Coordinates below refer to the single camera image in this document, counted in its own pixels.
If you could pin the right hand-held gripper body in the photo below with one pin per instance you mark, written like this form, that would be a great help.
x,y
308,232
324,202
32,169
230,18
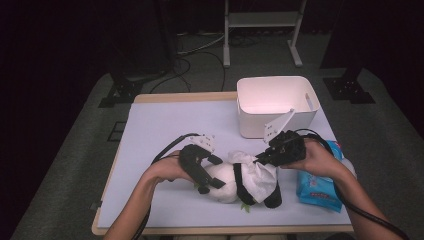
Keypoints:
x,y
288,150

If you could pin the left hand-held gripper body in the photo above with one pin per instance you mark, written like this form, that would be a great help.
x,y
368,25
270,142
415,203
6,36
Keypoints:
x,y
190,158

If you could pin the panda plush toy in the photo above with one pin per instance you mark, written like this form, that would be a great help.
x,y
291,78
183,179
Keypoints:
x,y
221,186

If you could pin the white wet wipe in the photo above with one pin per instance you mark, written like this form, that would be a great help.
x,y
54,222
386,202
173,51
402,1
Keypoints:
x,y
260,181

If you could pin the white plastic storage bin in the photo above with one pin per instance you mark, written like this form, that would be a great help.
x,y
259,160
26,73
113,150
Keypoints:
x,y
253,123

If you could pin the blue wet wipes pack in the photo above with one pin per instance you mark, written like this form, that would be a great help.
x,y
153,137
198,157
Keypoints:
x,y
316,195

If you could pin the person's left hand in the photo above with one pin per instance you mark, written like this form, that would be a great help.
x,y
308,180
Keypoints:
x,y
165,170

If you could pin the person's right hand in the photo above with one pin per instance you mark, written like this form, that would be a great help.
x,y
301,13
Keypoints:
x,y
320,163

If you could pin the wooden table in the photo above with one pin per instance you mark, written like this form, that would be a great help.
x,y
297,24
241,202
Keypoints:
x,y
183,97

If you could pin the dark floor plate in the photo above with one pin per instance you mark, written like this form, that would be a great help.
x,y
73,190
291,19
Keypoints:
x,y
116,135

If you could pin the black stand base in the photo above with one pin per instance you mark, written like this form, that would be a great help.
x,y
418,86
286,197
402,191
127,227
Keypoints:
x,y
121,91
346,88

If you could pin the white metal stand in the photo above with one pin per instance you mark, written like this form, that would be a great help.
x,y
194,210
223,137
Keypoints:
x,y
260,19

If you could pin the small black table bracket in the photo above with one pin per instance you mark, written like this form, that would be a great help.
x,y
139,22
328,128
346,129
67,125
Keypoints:
x,y
96,205

